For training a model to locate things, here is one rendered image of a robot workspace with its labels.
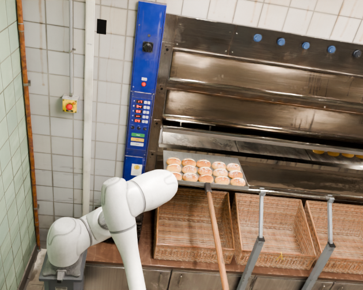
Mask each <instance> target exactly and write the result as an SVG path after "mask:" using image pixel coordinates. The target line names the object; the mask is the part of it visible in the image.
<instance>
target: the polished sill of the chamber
mask: <svg viewBox="0 0 363 290"><path fill-rule="evenodd" d="M163 150H165V151H176V152H187V153H193V154H204V155H214V156H221V157H231V158H238V160H239V161H247V162H257V163H268V164H274V165H284V166H294V167H304V168H310V169H320V170H330V171H340V172H346V173H356V174H363V166H357V165H348V164H342V163H332V162H322V161H312V160H307V159H297V158H287V157H277V156H272V155H262V154H252V153H246V152H236V151H227V150H216V149H211V148H201V147H191V146H181V145H176V144H166V143H158V149H157V151H159V152H163Z"/></svg>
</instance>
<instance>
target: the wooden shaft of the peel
mask: <svg viewBox="0 0 363 290"><path fill-rule="evenodd" d="M206 195H207V202H208V206H209V212H210V219H211V226H212V230H213V237H214V243H215V249H216V253H217V260H218V267H219V271H220V278H221V284H222V290H229V286H228V280H227V276H226V270H225V264H224V258H223V255H222V248H221V242H220V237H219V233H218V227H217V221H216V217H215V212H214V205H213V199H212V196H211V192H207V193H206Z"/></svg>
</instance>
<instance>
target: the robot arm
mask: <svg viewBox="0 0 363 290"><path fill-rule="evenodd" d="M177 187H178V184H177V179H176V177H175V176H174V175H173V174H172V173H171V172H170V171H168V170H153V171H149V172H147V173H143V174H141V175H139V176H137V177H135V178H133V179H131V180H129V181H126V180H125V179H123V178H120V177H119V178H118V177H114V178H110V179H108V180H106V181H105V182H104V183H103V185H102V187H101V207H100V208H98V209H96V210H94V211H92V212H90V213H88V214H87V215H85V216H83V217H81V218H79V219H75V218H72V217H62V218H60V219H58V220H56V221H55V222H54V223H53V224H52V225H51V227H50V229H49V232H48V235H47V254H48V258H47V262H46V267H45V268H44V270H43V272H42V275H43V277H48V276H57V283H61V282H62V281H63V278H64V276H71V277H75V278H78V277H79V276H80V275H81V272H80V268H81V262H82V256H83V253H84V252H85V250H86V249H87V248H88V247H90V246H93V245H95V244H98V243H100V242H102V241H104V240H106V239H108V238H110V237H112V238H113V240H114V242H115V244H116V246H117V248H118V250H119V252H120V255H121V258H122V261H123V265H124V269H125V272H126V277H127V282H128V288H129V290H146V287H145V281H144V277H143V271H142V266H141V260H140V257H139V250H138V241H137V225H136V221H135V217H136V216H138V215H139V214H140V213H143V212H146V211H151V210H153V209H155V208H157V207H159V206H161V205H163V204H164V203H166V202H167V201H169V200H170V199H171V198H172V197H173V196H174V195H175V193H176V192H177Z"/></svg>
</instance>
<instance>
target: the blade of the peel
mask: <svg viewBox="0 0 363 290"><path fill-rule="evenodd" d="M163 157H164V170H166V168H167V166H168V165H167V159H169V158H171V157H176V158H179V159H180V161H181V165H180V167H181V171H180V172H179V173H180V174H181V176H182V179H181V180H177V183H178V184H186V185H198V186H205V182H199V180H197V181H196V182H195V181H185V180H183V175H184V173H183V172H182V168H183V167H184V166H183V165H182V160H184V159H186V158H191V159H193V160H194V161H195V162H196V163H197V161H199V160H201V159H205V160H208V161H209V162H210V164H211V166H210V167H209V168H211V170H212V175H211V176H212V177H213V182H212V183H210V185H211V187H217V188H229V189H241V190H248V189H249V186H248V183H247V180H246V178H245V175H244V173H243V170H242V168H241V165H240V162H239V160H238V158H231V157H221V156H214V155H204V154H193V153H187V152H176V151H165V150H163ZM214 162H223V163H224V164H225V165H226V167H227V165H228V164H230V163H236V164H238V165H239V166H240V171H241V172H242V174H243V177H242V179H244V180H245V185H244V186H237V185H231V184H230V182H229V184H228V185H225V184H216V183H215V181H214V180H215V179H216V178H217V177H215V176H214V175H213V171H214V169H213V168H212V164H213V163H214ZM195 167H196V173H195V174H196V175H197V176H198V178H199V176H200V174H198V169H199V167H197V165H196V166H195ZM225 170H226V171H227V169H225ZM227 172H228V174H229V171H227ZM227 177H228V178H229V176H228V175H227ZM231 180H232V179H231V178H229V181H231Z"/></svg>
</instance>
